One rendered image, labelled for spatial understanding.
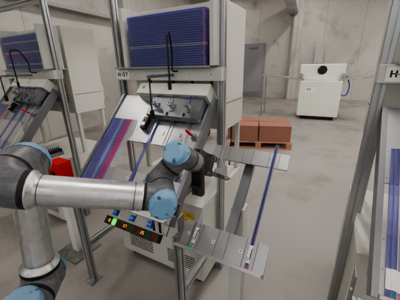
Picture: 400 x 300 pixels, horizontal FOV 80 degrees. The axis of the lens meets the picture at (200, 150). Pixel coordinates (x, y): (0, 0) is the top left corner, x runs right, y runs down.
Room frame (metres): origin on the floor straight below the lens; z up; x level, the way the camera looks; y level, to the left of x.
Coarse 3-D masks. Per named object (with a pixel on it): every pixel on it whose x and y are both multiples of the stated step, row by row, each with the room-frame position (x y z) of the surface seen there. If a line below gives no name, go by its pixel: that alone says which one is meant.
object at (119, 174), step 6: (114, 168) 1.24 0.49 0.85; (120, 168) 1.23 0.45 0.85; (114, 174) 1.21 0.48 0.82; (120, 174) 1.20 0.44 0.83; (126, 174) 1.18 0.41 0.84; (138, 174) 1.16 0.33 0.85; (144, 174) 1.14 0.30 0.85; (120, 180) 1.17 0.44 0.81; (126, 180) 1.16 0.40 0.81; (132, 180) 1.14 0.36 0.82; (138, 180) 1.13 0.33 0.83; (174, 186) 1.03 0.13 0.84
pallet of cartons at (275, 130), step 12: (252, 120) 4.29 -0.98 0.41; (264, 120) 4.27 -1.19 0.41; (276, 120) 4.25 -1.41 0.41; (228, 132) 3.99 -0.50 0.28; (240, 132) 3.94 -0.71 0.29; (252, 132) 3.89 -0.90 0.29; (264, 132) 3.87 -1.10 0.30; (276, 132) 3.83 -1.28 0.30; (288, 132) 3.79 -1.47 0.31; (288, 144) 3.78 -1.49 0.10
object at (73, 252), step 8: (56, 160) 1.56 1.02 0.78; (64, 160) 1.56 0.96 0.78; (56, 168) 1.49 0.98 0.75; (64, 168) 1.52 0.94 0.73; (72, 168) 1.57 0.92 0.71; (72, 176) 1.56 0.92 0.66; (64, 208) 1.54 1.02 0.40; (72, 208) 1.55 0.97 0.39; (72, 216) 1.54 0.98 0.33; (72, 224) 1.52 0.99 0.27; (72, 232) 1.52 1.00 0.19; (72, 240) 1.54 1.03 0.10; (64, 248) 1.56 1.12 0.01; (72, 248) 1.56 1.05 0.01; (80, 248) 1.54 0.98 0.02; (64, 256) 1.47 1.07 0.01; (72, 256) 1.47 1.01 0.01; (80, 256) 1.47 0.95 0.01
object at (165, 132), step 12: (132, 96) 1.63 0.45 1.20; (120, 108) 1.59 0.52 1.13; (132, 108) 1.55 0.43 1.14; (144, 108) 1.50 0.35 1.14; (168, 120) 1.36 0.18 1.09; (132, 132) 1.39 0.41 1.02; (144, 132) 1.36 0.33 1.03; (156, 132) 1.33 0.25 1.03; (168, 132) 1.29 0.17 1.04; (180, 132) 1.26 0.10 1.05; (192, 132) 1.23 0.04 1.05; (156, 144) 1.26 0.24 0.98; (192, 144) 1.18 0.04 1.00
